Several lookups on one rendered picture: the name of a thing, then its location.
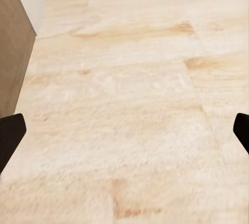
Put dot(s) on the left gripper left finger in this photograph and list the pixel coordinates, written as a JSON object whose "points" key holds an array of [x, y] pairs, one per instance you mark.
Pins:
{"points": [[12, 131]]}

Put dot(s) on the cabinet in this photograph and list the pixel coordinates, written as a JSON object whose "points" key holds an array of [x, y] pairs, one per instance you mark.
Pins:
{"points": [[17, 39]]}

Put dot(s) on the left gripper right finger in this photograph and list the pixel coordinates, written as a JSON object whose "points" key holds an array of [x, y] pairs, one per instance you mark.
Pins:
{"points": [[241, 129]]}

